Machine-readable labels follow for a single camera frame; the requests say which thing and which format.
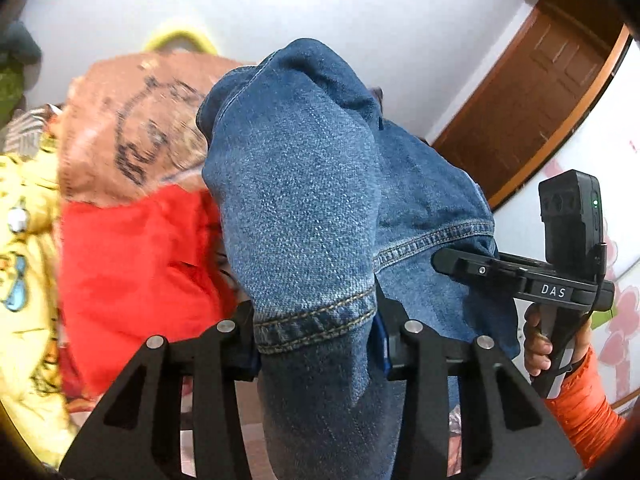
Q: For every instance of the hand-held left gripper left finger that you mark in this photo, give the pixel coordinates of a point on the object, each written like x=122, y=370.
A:
x=242, y=330

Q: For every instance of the yellow plush pillow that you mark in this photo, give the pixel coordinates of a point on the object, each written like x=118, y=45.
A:
x=175, y=35

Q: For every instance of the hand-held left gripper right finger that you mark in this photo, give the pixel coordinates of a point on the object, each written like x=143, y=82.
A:
x=395, y=350

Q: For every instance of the green cloth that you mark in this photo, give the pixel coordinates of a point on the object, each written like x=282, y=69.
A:
x=10, y=90

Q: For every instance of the person's right hand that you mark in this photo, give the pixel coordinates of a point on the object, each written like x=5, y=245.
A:
x=537, y=345

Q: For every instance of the yellow cartoon quilt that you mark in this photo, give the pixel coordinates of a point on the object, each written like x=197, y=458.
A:
x=30, y=260

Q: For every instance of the blue denim jeans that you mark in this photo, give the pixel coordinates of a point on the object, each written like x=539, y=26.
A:
x=300, y=185

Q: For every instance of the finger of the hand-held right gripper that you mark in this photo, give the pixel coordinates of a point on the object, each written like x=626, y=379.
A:
x=470, y=267

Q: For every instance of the brown wooden door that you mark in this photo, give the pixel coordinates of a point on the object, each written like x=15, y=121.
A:
x=525, y=110

